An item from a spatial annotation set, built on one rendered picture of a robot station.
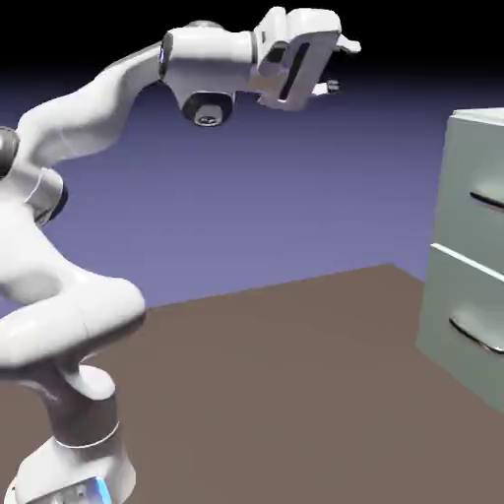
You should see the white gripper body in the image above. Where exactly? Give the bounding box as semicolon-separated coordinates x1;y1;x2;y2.
259;8;343;112

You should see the pale green drawer front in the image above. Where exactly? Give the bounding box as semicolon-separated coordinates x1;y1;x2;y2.
430;115;504;283
415;245;504;414

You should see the pale green painted cabinet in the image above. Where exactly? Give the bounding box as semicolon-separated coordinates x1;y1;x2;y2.
414;106;504;414

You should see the curved silver drawer handle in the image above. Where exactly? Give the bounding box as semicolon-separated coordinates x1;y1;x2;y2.
469;190;504;213
448;308;504;354

